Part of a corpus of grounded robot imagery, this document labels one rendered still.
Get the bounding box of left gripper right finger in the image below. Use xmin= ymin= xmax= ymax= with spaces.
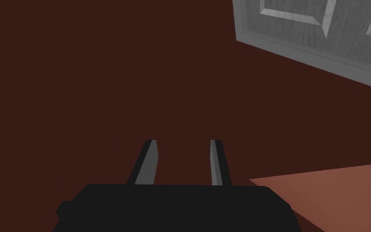
xmin=210 ymin=139 xmax=233 ymax=186

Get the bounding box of grey panelled door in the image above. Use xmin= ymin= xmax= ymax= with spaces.
xmin=232 ymin=0 xmax=371 ymax=94

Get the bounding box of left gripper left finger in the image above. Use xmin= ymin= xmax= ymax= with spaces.
xmin=126 ymin=139 xmax=159 ymax=186

